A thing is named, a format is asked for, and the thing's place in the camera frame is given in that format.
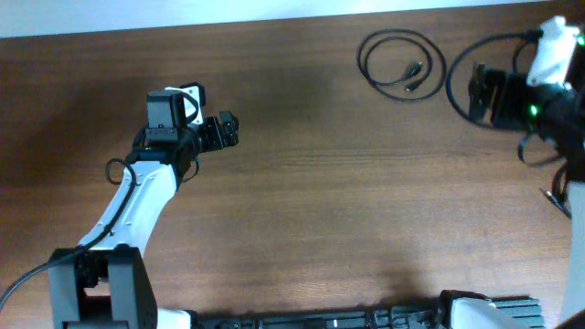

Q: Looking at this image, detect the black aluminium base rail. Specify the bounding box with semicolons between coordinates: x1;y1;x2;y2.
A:
188;297;545;329

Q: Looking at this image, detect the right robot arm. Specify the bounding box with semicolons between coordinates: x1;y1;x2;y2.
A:
445;21;584;328

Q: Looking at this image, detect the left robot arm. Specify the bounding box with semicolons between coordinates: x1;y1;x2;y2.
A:
48;84;239;328

